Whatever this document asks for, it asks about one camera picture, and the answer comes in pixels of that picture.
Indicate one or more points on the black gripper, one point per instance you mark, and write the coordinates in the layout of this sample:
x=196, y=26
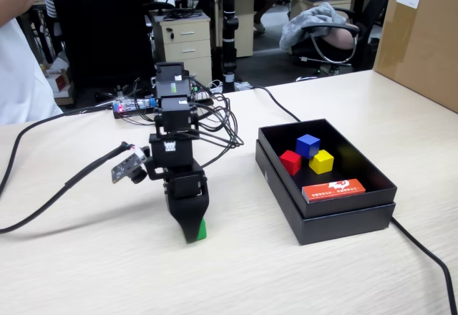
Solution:
x=186, y=186

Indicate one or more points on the green wooden cube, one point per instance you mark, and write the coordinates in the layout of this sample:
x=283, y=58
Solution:
x=202, y=231

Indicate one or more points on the red wooden cube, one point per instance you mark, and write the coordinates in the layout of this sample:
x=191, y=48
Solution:
x=290, y=163

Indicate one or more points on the blue wooden cube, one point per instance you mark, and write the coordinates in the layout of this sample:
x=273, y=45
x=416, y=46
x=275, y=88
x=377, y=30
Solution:
x=307, y=146

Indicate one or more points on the yellow wooden cube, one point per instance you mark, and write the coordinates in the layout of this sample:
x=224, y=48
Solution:
x=322, y=163

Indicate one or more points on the black open box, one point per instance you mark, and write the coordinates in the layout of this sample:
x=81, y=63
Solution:
x=343, y=227
x=343, y=205

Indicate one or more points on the white and red box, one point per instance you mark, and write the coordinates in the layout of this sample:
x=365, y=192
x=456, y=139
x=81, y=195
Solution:
x=61, y=82

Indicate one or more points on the large brown cardboard box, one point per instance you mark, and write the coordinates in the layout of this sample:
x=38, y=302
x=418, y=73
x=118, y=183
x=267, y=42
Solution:
x=422, y=43

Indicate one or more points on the controller circuit board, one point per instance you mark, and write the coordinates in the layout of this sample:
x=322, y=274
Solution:
x=123, y=107

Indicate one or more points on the small orange carton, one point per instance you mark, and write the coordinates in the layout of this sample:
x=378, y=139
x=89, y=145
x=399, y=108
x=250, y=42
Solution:
x=332, y=189

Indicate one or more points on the black jointed pole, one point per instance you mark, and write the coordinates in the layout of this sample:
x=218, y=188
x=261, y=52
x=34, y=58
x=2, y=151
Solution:
x=229, y=53

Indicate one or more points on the beige three-drawer cabinet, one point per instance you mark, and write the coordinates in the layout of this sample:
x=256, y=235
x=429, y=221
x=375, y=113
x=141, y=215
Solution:
x=186, y=48

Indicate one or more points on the tall beige cabinet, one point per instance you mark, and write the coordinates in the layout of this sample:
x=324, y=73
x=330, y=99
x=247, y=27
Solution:
x=246, y=25

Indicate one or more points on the large black chair back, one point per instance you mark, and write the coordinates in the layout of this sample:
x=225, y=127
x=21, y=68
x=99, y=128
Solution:
x=100, y=25

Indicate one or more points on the white shirt person torso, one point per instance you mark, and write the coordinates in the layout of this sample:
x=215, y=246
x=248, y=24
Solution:
x=21, y=78

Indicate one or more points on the grey crumpled blanket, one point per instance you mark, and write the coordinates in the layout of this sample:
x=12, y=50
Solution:
x=307, y=21

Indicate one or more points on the pink round cushion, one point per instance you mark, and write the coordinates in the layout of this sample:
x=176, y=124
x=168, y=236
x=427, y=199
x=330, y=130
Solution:
x=340, y=39

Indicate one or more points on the black chrome office chair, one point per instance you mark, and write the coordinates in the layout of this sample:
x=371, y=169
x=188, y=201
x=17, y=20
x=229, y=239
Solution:
x=329, y=26

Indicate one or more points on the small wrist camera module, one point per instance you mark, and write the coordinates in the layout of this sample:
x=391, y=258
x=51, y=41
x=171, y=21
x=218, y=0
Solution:
x=125, y=168

